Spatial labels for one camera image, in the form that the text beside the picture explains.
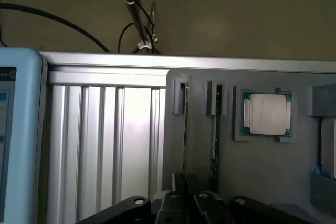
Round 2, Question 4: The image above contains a grey parts rack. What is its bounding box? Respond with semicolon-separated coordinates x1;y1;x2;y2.
161;68;336;224

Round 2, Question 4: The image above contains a silver CPU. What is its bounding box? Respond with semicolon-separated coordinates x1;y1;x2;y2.
241;90;293;138

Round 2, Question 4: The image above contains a silver hard disk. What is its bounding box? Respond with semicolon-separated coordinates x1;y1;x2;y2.
320;118;336;180

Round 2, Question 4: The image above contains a silver stand pole with clamps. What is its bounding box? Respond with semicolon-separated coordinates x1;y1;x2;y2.
115;0;161;54

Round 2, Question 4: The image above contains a thin black stand cable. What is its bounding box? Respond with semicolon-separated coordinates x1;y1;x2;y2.
117;0;158;53

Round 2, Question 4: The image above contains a thick black pendant cable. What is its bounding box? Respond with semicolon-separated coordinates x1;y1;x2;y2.
0;2;111;53

